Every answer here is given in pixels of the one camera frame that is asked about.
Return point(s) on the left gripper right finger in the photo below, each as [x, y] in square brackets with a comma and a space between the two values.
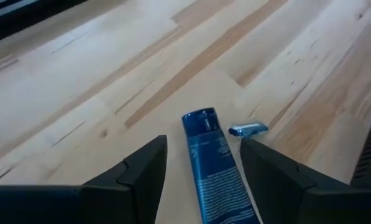
[297, 202]

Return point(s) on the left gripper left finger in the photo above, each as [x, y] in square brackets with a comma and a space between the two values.
[95, 205]

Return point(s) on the dark toiletry tube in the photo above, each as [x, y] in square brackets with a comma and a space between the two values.
[216, 168]

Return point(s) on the black aluminium table frame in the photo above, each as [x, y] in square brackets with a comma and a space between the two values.
[23, 15]

